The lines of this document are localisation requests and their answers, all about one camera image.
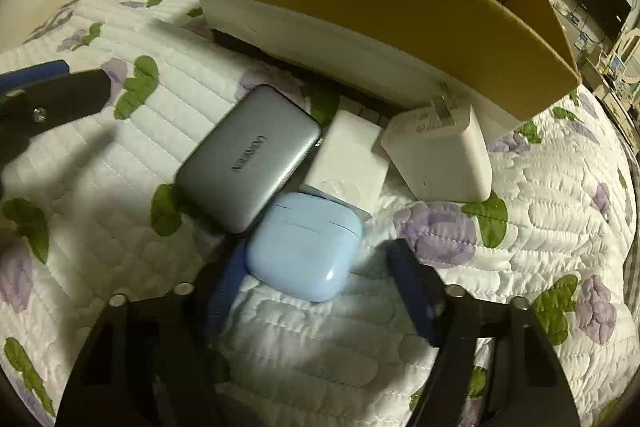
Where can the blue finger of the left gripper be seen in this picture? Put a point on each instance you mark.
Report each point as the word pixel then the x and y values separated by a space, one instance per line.
pixel 46 104
pixel 23 77

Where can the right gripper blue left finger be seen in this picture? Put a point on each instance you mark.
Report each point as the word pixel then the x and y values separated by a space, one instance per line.
pixel 155 362

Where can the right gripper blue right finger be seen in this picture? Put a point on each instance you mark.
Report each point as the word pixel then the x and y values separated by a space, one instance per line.
pixel 525 384

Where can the light blue earbuds case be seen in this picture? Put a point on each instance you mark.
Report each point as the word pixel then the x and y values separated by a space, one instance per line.
pixel 304 246

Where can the floral quilted bedspread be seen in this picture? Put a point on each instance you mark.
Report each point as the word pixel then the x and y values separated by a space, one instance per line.
pixel 354 360

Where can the grey checked bed sheet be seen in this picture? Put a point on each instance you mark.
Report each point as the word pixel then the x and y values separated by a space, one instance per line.
pixel 561 219

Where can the grey power bank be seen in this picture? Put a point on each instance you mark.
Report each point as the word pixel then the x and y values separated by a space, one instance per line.
pixel 248 156

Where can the large white charger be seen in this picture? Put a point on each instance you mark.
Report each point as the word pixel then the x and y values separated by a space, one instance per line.
pixel 440 152

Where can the small white charger block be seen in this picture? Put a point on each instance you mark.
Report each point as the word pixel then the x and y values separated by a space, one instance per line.
pixel 350 167

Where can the white dressing table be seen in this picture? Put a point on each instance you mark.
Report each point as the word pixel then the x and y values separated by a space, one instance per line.
pixel 611 102

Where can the oval white vanity mirror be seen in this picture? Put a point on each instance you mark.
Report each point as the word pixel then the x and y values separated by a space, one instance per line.
pixel 625 57

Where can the brown cardboard box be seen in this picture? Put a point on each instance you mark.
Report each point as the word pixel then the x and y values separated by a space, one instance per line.
pixel 509 58

